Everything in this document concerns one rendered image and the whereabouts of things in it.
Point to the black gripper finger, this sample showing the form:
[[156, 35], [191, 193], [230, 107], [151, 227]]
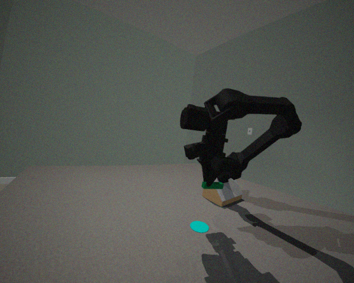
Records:
[[204, 170], [211, 175]]

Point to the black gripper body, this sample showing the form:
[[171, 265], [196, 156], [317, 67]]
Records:
[[218, 161]]

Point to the green rectangular post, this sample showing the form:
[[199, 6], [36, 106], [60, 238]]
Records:
[[215, 185]]

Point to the cyan circle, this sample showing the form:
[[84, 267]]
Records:
[[198, 226]]

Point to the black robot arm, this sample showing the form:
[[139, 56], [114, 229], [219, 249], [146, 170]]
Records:
[[234, 104]]

